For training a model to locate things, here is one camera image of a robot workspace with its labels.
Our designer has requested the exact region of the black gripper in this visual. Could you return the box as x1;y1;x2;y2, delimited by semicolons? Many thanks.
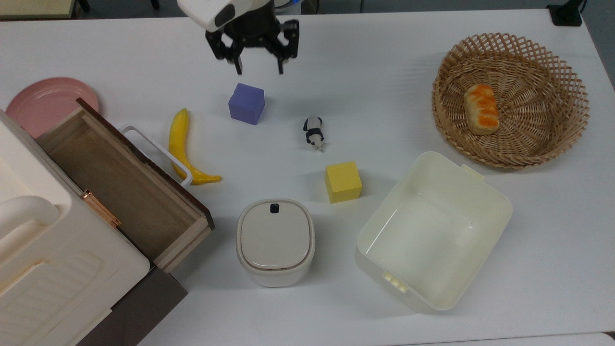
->
205;0;300;76

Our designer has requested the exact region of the wooden drawer with white handle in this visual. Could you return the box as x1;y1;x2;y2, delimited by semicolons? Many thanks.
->
36;97;216;275

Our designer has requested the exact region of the cream open plastic box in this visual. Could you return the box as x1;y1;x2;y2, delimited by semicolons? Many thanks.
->
354;151;514;314

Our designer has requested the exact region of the purple foam cube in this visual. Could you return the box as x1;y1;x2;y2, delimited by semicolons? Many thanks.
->
227;82;266;126

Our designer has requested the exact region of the toy panda figure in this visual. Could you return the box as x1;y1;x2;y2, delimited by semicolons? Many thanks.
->
302;115;326;153

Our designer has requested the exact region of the yellow toy banana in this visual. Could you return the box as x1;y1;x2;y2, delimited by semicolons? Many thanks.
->
168;108;223;186

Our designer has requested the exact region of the yellow foam cube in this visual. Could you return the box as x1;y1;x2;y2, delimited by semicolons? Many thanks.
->
324;161;363;205

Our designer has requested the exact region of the small cream lidded trash bin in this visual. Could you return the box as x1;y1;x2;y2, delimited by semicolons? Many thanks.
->
235;198;317;288

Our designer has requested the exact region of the pink plastic plate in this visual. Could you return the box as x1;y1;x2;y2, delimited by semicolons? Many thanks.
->
4;76;100;140

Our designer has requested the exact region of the beige wooden desk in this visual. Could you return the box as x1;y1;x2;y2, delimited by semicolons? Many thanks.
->
0;0;78;20

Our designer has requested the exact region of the toy bread with orange topping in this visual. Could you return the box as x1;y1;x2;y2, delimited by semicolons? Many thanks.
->
463;84;501;136

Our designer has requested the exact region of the dark brown wooden cabinet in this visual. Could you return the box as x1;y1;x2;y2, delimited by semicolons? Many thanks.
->
79;266;189;346

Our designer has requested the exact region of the woven wicker basket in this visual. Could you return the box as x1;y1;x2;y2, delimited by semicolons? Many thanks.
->
431;32;591;169

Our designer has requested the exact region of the black stand base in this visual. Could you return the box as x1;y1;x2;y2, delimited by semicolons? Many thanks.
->
546;0;585;27

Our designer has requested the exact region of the cream plastic cabinet with handle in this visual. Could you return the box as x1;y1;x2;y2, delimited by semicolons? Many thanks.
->
0;110;151;346

